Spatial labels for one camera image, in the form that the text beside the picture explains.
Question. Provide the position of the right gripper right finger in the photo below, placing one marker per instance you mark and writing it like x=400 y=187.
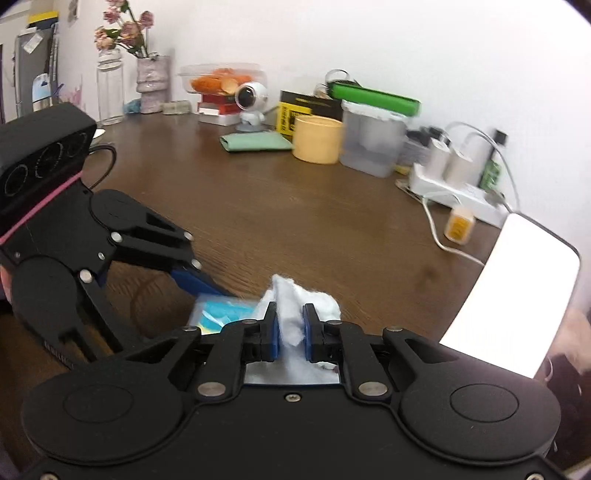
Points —
x=348 y=347

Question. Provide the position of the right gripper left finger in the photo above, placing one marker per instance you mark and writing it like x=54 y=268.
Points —
x=246 y=342

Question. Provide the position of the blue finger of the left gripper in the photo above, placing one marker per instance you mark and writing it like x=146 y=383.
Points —
x=198 y=283

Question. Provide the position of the clear dental floss pick box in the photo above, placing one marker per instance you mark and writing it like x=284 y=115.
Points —
x=211 y=313

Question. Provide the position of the white cotton wad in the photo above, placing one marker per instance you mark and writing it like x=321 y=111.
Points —
x=292 y=368

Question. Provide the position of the clear plastic storage container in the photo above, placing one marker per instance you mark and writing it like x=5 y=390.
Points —
x=373 y=138

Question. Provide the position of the green folded cloth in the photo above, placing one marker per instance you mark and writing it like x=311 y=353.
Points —
x=254 y=142

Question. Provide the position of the yellow white plug adapter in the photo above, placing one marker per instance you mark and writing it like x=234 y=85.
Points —
x=460 y=225

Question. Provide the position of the small grey green block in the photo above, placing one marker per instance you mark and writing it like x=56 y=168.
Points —
x=178 y=107

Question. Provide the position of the red white boxes stack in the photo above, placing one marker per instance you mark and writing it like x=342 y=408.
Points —
x=220 y=110

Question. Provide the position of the smartphone with white screen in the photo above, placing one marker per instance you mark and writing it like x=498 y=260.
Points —
x=513 y=312

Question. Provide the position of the yellow round cup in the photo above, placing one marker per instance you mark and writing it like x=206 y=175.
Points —
x=317 y=139

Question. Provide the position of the white astronaut figurine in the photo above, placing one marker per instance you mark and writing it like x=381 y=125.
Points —
x=251 y=98

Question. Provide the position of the white power strip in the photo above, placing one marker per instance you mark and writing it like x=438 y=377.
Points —
x=471 y=197

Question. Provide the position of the clear snack clamshell box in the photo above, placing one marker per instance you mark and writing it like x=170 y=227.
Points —
x=219 y=78

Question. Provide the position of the black yellow Yunmo box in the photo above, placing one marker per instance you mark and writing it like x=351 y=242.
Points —
x=295 y=104

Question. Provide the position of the clear glass bottle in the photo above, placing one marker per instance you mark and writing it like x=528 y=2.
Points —
x=109 y=75

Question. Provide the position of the pink textured vase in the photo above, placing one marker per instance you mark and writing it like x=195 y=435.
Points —
x=152 y=83

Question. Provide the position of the white charger right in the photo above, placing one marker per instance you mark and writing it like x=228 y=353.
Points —
x=459 y=169

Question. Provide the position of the white charger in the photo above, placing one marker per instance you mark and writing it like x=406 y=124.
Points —
x=459 y=169
x=439 y=155

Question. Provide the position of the white charger left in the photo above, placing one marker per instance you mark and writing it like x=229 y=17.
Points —
x=439 y=155

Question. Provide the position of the green cylindrical case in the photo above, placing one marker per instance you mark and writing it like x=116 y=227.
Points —
x=352 y=92

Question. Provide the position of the pink dried flowers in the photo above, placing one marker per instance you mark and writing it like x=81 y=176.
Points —
x=122 y=28

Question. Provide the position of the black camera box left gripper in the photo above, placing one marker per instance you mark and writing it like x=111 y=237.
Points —
x=40 y=152

